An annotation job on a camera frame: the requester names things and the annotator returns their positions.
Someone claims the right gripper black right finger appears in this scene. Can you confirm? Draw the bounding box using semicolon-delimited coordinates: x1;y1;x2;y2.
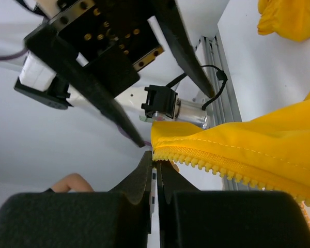
156;161;310;247

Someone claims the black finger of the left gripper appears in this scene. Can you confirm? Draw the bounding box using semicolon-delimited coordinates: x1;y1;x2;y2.
24;24;145;147
150;0;214;98

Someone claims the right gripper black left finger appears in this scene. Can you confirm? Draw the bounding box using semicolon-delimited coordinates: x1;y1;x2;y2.
0;151;152;247

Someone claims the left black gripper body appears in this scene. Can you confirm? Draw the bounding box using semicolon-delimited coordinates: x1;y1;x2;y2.
24;0;176;99

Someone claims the yellow hooded jacket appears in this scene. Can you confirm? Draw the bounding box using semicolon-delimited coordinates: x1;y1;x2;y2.
150;0;310;210

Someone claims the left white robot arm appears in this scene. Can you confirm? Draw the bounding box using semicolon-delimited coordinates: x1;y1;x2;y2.
14;1;214;147

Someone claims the aluminium front rail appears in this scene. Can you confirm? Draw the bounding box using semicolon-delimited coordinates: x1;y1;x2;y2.
197;33;257;191

